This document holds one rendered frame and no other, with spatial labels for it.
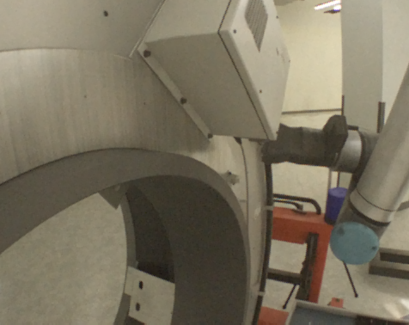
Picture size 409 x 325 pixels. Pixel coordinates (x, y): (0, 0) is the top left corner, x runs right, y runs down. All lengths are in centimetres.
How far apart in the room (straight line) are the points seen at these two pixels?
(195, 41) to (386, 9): 300
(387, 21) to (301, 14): 759
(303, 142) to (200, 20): 31
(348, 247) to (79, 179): 44
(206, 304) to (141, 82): 62
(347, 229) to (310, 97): 1026
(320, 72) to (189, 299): 1035
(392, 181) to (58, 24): 49
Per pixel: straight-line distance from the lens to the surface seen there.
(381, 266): 259
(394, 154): 49
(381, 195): 51
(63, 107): 30
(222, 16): 35
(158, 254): 102
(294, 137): 58
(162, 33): 38
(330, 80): 1115
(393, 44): 330
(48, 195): 24
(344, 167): 60
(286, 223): 142
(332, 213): 136
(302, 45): 1056
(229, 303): 81
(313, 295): 164
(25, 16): 29
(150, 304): 99
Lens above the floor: 164
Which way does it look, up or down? 16 degrees down
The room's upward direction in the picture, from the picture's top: 3 degrees counter-clockwise
